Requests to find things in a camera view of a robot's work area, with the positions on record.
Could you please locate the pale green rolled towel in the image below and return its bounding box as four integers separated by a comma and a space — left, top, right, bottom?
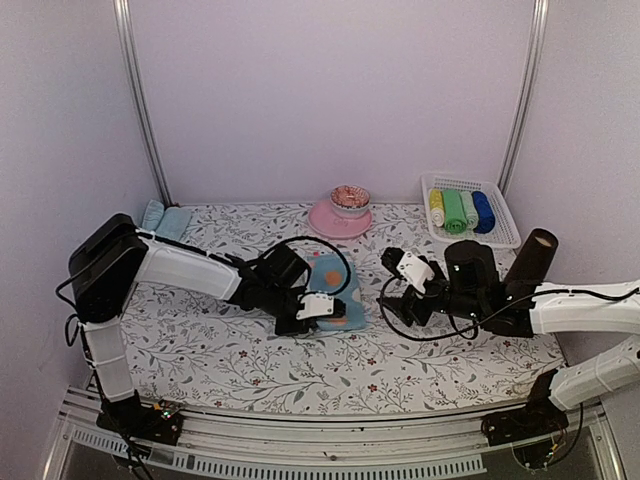
460, 191, 479, 230

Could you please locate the dark brown cup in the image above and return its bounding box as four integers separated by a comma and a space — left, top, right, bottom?
504, 228, 559, 283

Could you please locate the left aluminium post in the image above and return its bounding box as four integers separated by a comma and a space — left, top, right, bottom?
113, 0, 173, 206

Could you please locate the right aluminium post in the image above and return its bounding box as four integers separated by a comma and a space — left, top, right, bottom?
498, 0, 549, 195

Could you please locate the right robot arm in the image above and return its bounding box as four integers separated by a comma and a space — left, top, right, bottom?
379, 231, 639, 436

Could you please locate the aluminium post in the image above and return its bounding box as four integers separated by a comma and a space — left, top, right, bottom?
498, 0, 549, 195
113, 0, 173, 206

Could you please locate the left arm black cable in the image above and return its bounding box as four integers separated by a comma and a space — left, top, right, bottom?
257, 236, 351, 296

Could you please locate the patterned bowl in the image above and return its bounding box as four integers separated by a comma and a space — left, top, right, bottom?
329, 185, 371, 219

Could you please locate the pink plate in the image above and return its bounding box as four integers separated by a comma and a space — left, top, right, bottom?
308, 199, 373, 240

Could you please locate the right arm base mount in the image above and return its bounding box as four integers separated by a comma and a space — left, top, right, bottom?
480, 399, 569, 446

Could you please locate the white plastic basket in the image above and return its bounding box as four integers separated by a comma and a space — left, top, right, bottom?
420, 172, 522, 250

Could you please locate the aluminium front rail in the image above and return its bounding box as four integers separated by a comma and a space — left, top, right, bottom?
41, 387, 627, 479

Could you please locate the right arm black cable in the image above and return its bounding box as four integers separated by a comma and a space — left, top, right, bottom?
378, 277, 640, 344

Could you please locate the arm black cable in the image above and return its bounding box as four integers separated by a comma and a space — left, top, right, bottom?
378, 277, 640, 344
257, 236, 351, 296

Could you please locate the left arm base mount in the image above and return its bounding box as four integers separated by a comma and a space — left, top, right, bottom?
96, 392, 184, 446

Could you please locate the light blue towel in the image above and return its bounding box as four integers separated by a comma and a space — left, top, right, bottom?
140, 200, 192, 241

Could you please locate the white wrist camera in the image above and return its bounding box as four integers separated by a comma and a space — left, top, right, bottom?
295, 292, 346, 321
381, 247, 435, 295

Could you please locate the blue orange dotted towel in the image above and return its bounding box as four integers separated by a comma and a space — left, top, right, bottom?
301, 251, 370, 333

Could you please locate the blue rolled towel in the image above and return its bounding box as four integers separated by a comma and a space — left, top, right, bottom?
472, 191, 496, 234

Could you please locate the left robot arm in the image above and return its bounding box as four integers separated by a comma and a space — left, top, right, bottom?
69, 214, 334, 434

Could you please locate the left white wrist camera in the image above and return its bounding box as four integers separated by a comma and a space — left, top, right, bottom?
295, 292, 346, 321

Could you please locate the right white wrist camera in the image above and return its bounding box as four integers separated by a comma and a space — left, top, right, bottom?
381, 247, 435, 295

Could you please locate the yellow rolled towel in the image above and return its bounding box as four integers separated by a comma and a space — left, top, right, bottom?
428, 188, 445, 227

